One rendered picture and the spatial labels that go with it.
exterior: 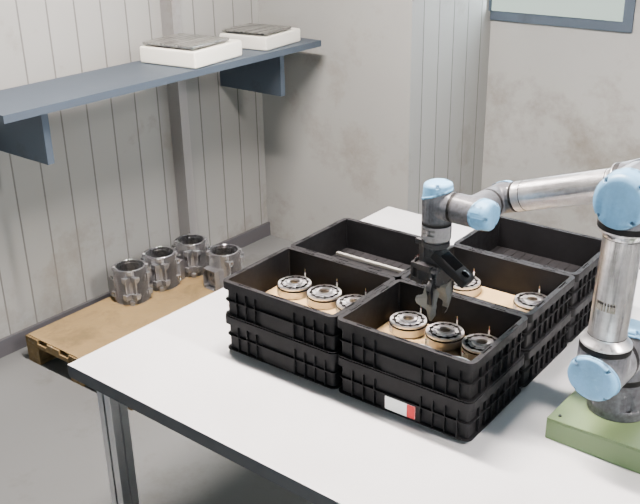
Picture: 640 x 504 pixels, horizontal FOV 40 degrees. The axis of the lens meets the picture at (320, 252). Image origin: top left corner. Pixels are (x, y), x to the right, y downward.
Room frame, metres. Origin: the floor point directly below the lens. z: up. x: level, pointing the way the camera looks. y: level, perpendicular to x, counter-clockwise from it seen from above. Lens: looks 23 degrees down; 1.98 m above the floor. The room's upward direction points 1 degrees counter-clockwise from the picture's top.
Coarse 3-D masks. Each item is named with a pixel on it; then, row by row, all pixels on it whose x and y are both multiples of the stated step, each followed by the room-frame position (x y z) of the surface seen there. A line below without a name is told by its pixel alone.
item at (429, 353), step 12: (384, 288) 2.17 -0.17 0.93; (420, 288) 2.18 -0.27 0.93; (372, 300) 2.11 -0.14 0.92; (468, 300) 2.09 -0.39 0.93; (348, 312) 2.04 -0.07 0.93; (504, 312) 2.02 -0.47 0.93; (348, 324) 1.98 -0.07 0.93; (360, 324) 1.97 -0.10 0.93; (516, 324) 1.95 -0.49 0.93; (372, 336) 1.93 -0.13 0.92; (384, 336) 1.91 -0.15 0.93; (396, 336) 1.90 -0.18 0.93; (504, 336) 1.89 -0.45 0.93; (408, 348) 1.87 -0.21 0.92; (420, 348) 1.85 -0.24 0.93; (432, 348) 1.84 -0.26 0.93; (492, 348) 1.84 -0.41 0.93; (432, 360) 1.83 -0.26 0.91; (444, 360) 1.81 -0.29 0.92; (456, 360) 1.79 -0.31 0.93; (468, 360) 1.78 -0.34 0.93; (480, 360) 1.79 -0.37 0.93; (468, 372) 1.77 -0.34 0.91
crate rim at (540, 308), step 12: (480, 252) 2.41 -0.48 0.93; (516, 264) 2.33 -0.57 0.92; (528, 264) 2.31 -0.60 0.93; (408, 276) 2.26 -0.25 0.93; (564, 276) 2.24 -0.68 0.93; (564, 288) 2.16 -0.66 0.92; (480, 300) 2.09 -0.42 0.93; (552, 300) 2.10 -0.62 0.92; (516, 312) 2.02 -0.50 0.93; (528, 312) 2.02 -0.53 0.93; (540, 312) 2.04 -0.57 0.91
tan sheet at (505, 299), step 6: (486, 288) 2.37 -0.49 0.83; (480, 294) 2.33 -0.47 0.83; (486, 294) 2.33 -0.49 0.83; (492, 294) 2.33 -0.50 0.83; (498, 294) 2.33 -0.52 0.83; (504, 294) 2.32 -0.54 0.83; (510, 294) 2.32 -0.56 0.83; (486, 300) 2.29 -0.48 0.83; (492, 300) 2.29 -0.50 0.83; (498, 300) 2.29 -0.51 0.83; (504, 300) 2.29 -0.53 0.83; (510, 300) 2.28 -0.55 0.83; (510, 306) 2.25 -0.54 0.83
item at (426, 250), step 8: (416, 240) 2.06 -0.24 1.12; (424, 248) 2.05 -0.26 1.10; (432, 248) 2.01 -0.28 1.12; (440, 248) 2.01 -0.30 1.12; (424, 256) 2.05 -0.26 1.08; (416, 264) 2.04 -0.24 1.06; (424, 264) 2.03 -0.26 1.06; (432, 264) 2.03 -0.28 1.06; (416, 272) 2.04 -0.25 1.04; (424, 272) 2.03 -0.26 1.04; (432, 272) 2.00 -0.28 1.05; (440, 272) 2.01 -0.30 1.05; (416, 280) 2.04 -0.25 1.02; (424, 280) 2.03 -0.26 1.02; (440, 280) 2.01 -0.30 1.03; (448, 280) 2.04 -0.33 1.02
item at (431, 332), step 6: (432, 324) 2.09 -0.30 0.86; (438, 324) 2.09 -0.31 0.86; (444, 324) 2.09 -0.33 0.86; (450, 324) 2.09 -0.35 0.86; (456, 324) 2.09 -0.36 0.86; (426, 330) 2.06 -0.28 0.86; (432, 330) 2.05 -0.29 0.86; (456, 330) 2.05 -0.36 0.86; (462, 330) 2.05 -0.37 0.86; (432, 336) 2.02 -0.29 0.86; (438, 336) 2.02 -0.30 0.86; (444, 336) 2.02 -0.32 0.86; (450, 336) 2.02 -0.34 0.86; (456, 336) 2.02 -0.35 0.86; (462, 336) 2.02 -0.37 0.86
